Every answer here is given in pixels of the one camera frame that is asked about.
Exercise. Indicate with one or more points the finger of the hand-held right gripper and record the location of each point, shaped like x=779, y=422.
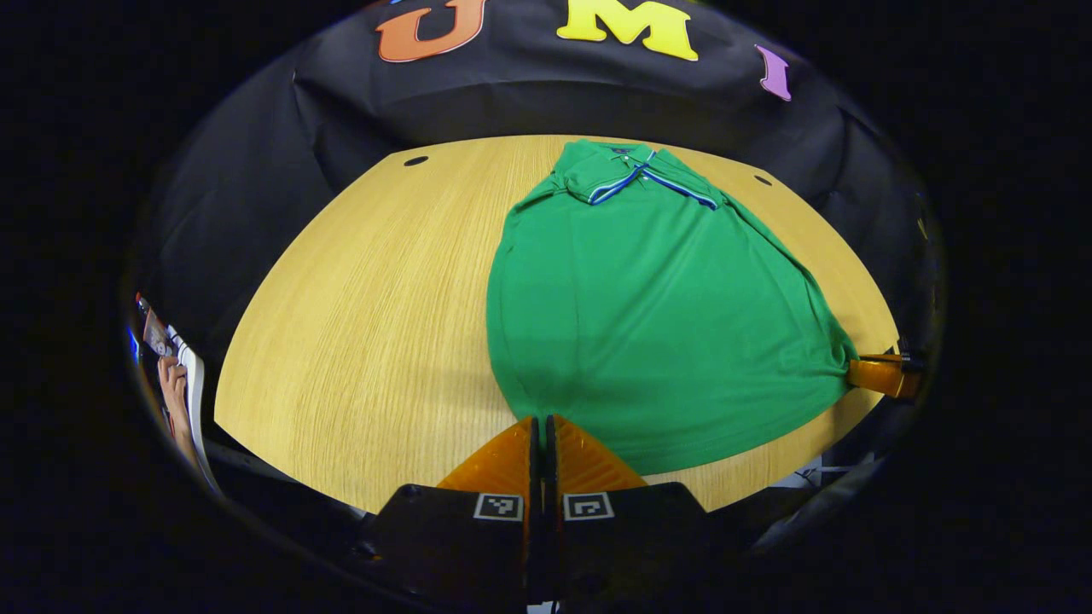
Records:
x=879, y=377

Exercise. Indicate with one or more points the green T-shirt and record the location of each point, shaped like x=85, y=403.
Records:
x=648, y=324

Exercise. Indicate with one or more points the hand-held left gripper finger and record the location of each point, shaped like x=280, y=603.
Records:
x=551, y=546
x=535, y=546

